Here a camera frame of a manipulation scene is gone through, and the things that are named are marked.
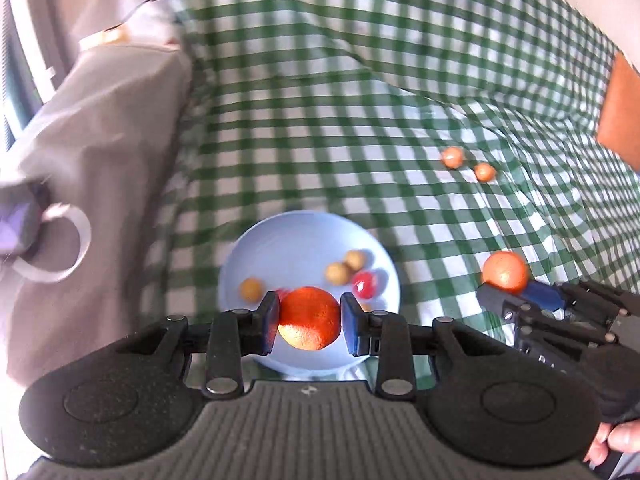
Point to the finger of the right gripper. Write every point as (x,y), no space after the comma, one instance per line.
(586,298)
(535,323)

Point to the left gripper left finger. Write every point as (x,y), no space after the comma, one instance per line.
(234,334)

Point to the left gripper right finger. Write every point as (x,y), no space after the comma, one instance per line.
(385,335)

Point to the lone orange tangerine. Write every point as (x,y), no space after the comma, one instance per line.
(310,318)

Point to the tan longan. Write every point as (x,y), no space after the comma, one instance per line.
(338,273)
(251,290)
(356,260)

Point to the person right hand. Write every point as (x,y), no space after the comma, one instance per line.
(623,438)

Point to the tan longan front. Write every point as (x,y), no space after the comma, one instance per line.
(251,290)

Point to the red wrapped fruit right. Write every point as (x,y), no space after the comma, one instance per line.
(365,284)

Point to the red wrapped fruit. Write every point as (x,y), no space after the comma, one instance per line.
(282,293)
(365,284)

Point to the red wrapped fruit left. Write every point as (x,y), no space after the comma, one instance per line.
(282,293)

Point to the tan longan back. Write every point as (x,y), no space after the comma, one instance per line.
(338,273)

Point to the light blue plate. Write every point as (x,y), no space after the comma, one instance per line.
(293,249)

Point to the orange brown cushion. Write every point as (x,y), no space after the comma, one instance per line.
(619,126)

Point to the green white checkered cloth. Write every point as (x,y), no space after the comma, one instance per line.
(346,105)

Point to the grey covered armrest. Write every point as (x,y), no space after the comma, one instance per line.
(104,143)

